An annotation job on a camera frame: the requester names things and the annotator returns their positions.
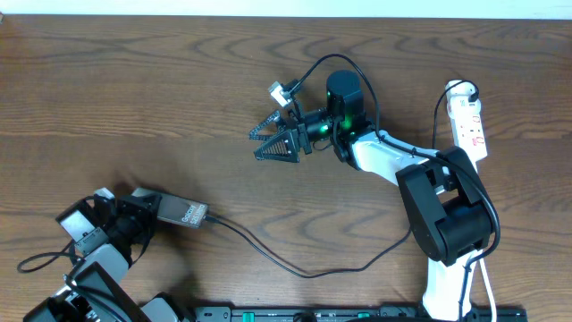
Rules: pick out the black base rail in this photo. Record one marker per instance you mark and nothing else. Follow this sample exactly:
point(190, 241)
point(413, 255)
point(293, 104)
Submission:
point(384, 313)

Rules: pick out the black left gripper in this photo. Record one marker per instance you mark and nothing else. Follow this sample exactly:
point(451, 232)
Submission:
point(140, 212)

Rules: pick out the white power strip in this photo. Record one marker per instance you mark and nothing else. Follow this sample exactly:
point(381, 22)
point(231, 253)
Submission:
point(467, 127)

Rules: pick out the white USB charger adapter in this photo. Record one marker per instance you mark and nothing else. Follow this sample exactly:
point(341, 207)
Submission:
point(462, 97)

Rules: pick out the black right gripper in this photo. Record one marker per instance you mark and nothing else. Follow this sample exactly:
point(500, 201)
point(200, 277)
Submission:
point(292, 123)

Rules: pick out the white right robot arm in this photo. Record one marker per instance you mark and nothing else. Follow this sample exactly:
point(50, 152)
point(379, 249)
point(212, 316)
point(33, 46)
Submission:
point(450, 214)

